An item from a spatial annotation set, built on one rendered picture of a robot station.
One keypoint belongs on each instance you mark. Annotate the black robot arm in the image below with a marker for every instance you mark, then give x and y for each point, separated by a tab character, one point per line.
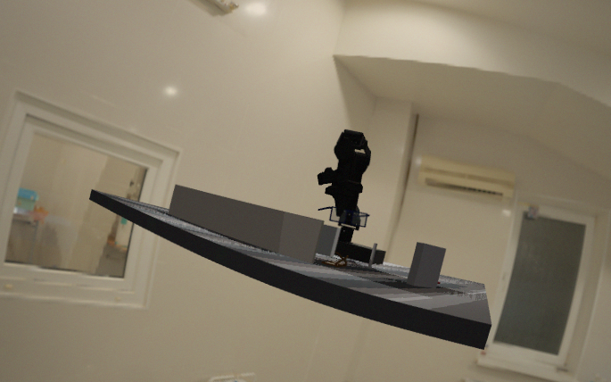
345	152

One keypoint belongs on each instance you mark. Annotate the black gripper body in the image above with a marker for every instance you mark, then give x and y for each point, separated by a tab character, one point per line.
347	185

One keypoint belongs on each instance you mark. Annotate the grey rectangular panel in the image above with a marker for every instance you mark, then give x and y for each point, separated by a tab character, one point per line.
280	232

